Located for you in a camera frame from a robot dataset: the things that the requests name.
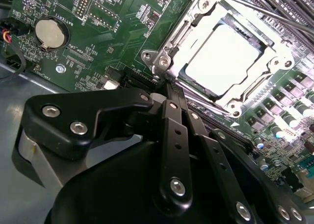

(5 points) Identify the metal socket cover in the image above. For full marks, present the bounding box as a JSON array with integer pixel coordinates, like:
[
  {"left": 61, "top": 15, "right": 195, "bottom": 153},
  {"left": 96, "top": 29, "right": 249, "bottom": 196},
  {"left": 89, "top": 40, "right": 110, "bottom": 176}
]
[{"left": 153, "top": 0, "right": 296, "bottom": 117}]

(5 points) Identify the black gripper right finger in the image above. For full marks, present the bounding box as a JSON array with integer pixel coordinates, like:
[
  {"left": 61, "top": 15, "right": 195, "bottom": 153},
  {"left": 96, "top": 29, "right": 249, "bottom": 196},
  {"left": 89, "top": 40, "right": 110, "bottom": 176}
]
[{"left": 174, "top": 84, "right": 308, "bottom": 224}]

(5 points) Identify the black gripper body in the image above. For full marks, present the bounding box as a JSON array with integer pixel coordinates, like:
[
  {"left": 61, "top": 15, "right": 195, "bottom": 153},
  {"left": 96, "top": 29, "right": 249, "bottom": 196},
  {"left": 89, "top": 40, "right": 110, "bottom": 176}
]
[{"left": 44, "top": 139, "right": 235, "bottom": 224}]

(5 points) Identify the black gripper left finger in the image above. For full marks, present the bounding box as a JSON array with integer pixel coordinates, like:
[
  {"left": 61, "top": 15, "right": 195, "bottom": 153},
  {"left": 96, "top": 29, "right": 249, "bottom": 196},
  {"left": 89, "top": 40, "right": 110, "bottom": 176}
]
[{"left": 11, "top": 79, "right": 194, "bottom": 214}]

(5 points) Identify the silver CPU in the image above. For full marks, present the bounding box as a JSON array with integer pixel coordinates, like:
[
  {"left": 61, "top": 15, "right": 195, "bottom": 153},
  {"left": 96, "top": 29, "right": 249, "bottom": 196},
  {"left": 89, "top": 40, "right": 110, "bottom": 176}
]
[{"left": 178, "top": 20, "right": 268, "bottom": 99}]

